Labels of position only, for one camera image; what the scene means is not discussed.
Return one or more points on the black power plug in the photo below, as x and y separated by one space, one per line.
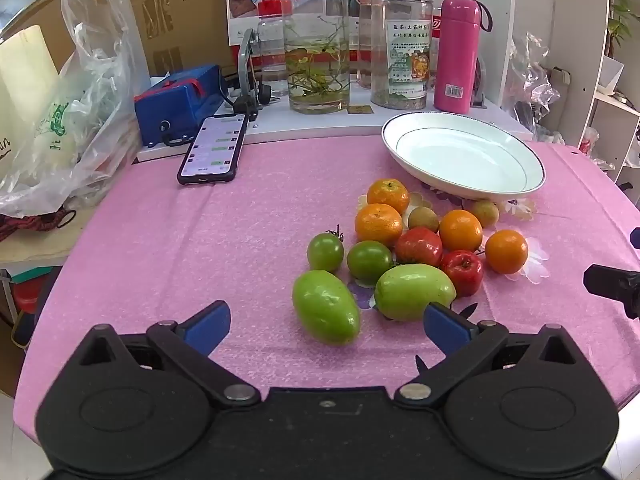
245 105

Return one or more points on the cream paper bag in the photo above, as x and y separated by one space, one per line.
25 75

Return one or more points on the white folded paper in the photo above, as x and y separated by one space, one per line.
611 75

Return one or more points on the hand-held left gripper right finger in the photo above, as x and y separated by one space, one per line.
442 322

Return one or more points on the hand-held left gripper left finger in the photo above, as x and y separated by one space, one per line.
210 317

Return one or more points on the blue box device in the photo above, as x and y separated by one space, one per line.
175 105

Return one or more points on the black smartphone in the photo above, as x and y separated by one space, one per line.
212 150

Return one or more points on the gold square label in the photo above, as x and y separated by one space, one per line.
360 109

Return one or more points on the broad green mango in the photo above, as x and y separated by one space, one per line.
410 290

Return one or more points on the pink foam table cover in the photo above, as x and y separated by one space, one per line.
200 240

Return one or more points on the white plate with dark rim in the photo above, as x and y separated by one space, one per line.
465 155

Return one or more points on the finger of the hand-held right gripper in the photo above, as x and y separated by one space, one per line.
612 282
636 238

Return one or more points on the white shelf unit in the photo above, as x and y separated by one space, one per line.
575 20

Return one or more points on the dark round item grey base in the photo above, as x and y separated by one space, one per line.
481 80

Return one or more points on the labelled clear jar dark lid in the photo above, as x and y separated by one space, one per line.
400 50

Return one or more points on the green leafy plant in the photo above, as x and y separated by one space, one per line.
620 15

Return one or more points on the green tomato with stem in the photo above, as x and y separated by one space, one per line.
325 252

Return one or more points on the elongated green mango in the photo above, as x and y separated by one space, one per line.
325 307

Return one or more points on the small black adapter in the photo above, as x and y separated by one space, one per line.
264 95

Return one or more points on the crumpled clear plastic bag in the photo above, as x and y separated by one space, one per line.
530 85

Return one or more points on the pink thermos bottle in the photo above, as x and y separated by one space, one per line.
455 55

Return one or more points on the red white plastic wrapper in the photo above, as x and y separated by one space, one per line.
590 141

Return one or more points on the white flat board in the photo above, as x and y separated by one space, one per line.
320 125

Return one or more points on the small brown round fruit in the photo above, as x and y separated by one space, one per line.
424 218
485 212

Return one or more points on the white wall socket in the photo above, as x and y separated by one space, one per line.
560 77

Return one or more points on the brown cardboard box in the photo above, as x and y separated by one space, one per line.
190 5

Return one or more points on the red plastic container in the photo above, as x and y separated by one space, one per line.
27 294

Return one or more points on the clear bottle with red cap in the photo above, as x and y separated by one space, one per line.
272 35

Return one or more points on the glass vase with water plants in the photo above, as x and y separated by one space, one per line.
317 70

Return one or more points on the large orange mandarin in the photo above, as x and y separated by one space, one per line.
378 224

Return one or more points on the red tomato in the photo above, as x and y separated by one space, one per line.
419 246

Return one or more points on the red apple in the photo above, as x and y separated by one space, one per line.
462 272

